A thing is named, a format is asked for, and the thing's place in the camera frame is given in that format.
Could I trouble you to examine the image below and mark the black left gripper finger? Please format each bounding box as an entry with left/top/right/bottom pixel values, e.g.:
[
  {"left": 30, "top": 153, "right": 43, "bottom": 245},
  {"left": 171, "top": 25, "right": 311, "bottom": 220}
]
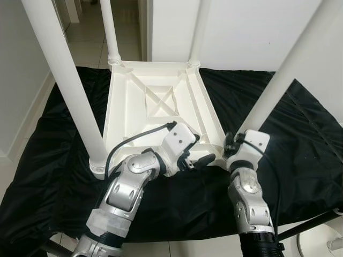
[{"left": 190, "top": 153, "right": 217, "bottom": 170}]

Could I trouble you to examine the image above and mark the white plastic table top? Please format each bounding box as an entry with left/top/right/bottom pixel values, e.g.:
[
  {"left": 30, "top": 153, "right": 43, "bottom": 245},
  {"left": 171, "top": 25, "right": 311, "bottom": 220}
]
[{"left": 90, "top": 59, "right": 229, "bottom": 180}]

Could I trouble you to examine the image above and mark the black cloth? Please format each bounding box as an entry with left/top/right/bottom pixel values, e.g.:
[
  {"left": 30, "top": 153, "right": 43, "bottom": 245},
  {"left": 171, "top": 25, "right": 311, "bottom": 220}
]
[{"left": 0, "top": 65, "right": 343, "bottom": 255}]

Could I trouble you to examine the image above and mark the white round stand base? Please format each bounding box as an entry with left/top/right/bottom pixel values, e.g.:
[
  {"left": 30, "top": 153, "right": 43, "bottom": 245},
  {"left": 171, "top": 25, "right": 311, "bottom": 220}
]
[{"left": 296, "top": 214, "right": 343, "bottom": 257}]

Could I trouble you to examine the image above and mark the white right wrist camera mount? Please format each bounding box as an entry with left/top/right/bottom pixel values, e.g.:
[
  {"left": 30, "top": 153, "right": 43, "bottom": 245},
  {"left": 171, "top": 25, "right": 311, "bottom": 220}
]
[{"left": 227, "top": 130, "right": 271, "bottom": 172}]

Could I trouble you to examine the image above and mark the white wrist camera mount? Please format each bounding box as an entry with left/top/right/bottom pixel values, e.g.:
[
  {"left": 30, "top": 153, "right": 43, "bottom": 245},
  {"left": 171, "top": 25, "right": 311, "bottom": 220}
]
[
  {"left": 227, "top": 130, "right": 271, "bottom": 172},
  {"left": 159, "top": 122, "right": 198, "bottom": 177}
]

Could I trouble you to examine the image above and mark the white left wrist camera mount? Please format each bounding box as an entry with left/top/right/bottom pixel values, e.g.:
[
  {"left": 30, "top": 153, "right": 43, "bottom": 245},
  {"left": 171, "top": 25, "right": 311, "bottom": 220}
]
[{"left": 159, "top": 122, "right": 198, "bottom": 177}]

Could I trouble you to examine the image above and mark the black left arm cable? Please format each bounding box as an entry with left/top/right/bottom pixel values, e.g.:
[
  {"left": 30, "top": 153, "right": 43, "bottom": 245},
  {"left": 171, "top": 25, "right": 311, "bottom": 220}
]
[{"left": 104, "top": 121, "right": 178, "bottom": 181}]

